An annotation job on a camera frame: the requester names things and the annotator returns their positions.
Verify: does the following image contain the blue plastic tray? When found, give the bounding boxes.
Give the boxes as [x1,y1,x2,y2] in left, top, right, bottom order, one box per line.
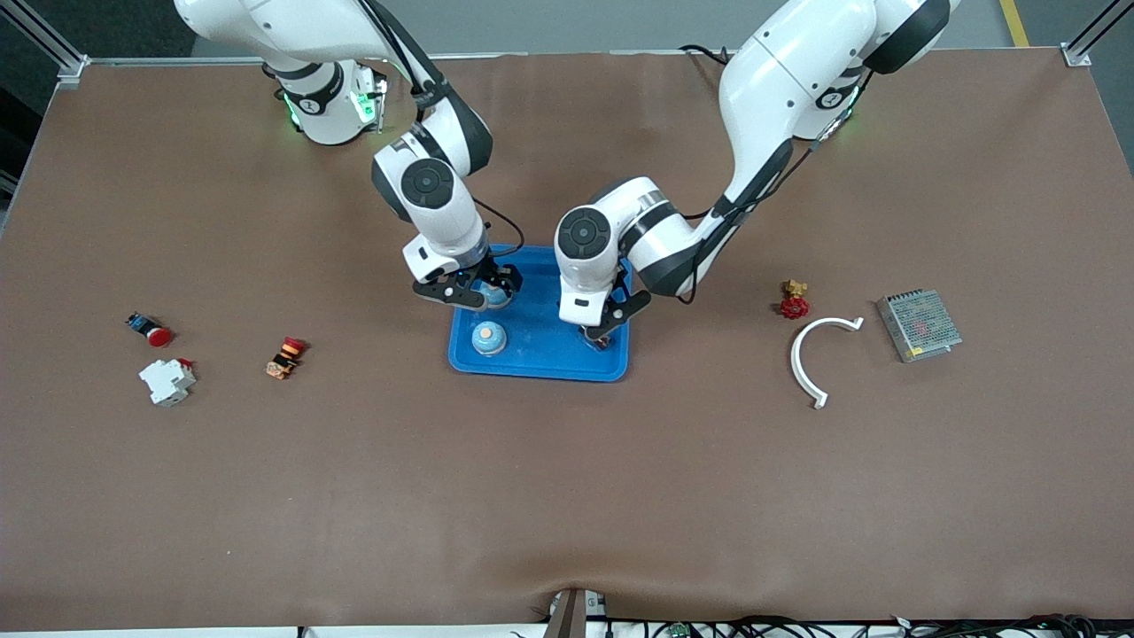
[447,244,633,384]

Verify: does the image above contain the white curved plastic piece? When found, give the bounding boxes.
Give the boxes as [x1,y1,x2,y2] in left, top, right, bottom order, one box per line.
[790,316,865,409]

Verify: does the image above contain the metal mesh power supply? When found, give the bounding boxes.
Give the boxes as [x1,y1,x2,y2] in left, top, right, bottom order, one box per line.
[876,289,964,364]

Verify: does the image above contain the red button with blue body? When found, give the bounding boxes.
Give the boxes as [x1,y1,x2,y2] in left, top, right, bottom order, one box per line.
[125,312,175,348]

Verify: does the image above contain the white circuit breaker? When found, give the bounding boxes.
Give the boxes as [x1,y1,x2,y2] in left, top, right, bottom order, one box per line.
[138,357,198,408]

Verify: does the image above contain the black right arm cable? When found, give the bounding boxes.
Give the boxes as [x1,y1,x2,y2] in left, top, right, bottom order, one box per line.
[354,0,526,267]

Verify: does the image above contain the orange switch with red cap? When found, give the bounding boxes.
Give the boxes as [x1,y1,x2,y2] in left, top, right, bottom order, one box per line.
[265,337,307,381]

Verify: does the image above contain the metal camera bracket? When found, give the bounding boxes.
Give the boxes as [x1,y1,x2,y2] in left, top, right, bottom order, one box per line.
[545,587,608,638]

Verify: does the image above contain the silver table edge rail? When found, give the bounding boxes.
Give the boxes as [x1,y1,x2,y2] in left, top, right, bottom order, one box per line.
[84,49,1068,68]

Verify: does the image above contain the aluminium frame post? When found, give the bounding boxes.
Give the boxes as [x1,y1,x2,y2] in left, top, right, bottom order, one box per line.
[0,0,89,88]
[1060,0,1134,67]

